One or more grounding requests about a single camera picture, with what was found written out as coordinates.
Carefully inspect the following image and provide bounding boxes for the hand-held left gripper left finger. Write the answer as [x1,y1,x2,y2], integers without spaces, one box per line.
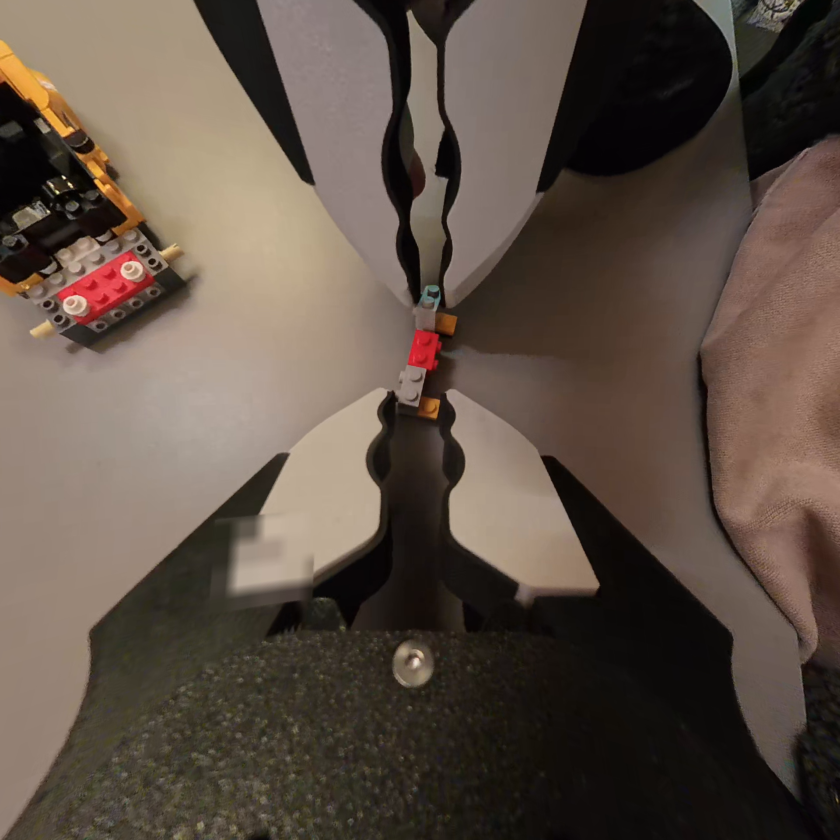
[259,387,395,626]

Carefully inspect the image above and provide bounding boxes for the person's pink garment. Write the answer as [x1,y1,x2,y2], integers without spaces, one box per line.
[697,134,840,672]

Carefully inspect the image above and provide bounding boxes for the grey lego plate orange ends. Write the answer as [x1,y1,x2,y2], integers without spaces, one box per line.
[395,301,459,421]

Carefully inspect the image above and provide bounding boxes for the yellow lego car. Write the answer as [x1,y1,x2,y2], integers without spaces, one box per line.
[0,38,189,350]

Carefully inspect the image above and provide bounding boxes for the red lego brick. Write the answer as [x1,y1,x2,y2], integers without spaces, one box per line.
[406,329,442,370]

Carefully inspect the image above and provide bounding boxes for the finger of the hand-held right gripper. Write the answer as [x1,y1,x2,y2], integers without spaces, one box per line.
[433,0,589,308]
[255,0,422,306]

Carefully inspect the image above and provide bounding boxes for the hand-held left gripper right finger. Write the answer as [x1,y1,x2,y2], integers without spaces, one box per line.
[437,389,601,626]

